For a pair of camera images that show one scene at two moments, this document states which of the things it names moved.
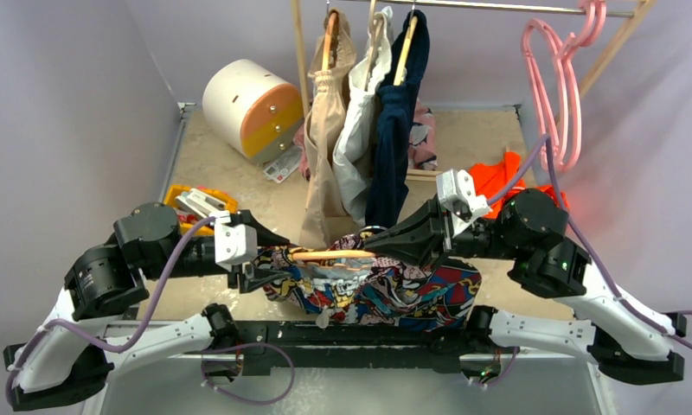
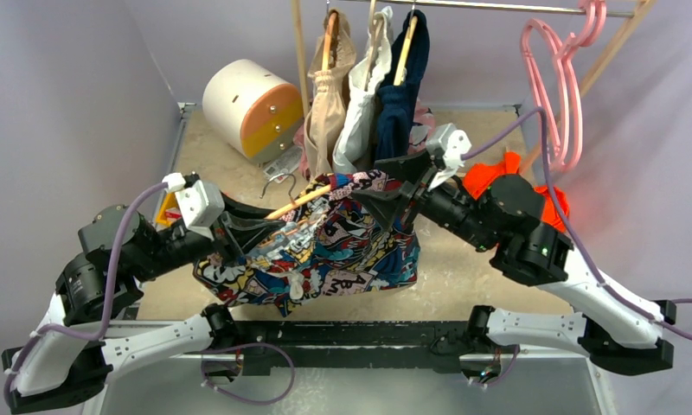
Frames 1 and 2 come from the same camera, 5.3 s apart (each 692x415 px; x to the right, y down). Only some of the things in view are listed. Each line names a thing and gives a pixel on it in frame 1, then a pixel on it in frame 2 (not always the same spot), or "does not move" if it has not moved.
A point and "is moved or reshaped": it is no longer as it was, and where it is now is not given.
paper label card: (285, 165) does not move
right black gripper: (438, 230) → (412, 191)
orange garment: (490, 178) does not move
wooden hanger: (332, 255) → (293, 201)
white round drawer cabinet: (252, 108) does not move
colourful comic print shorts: (349, 279) is moved or reshaped
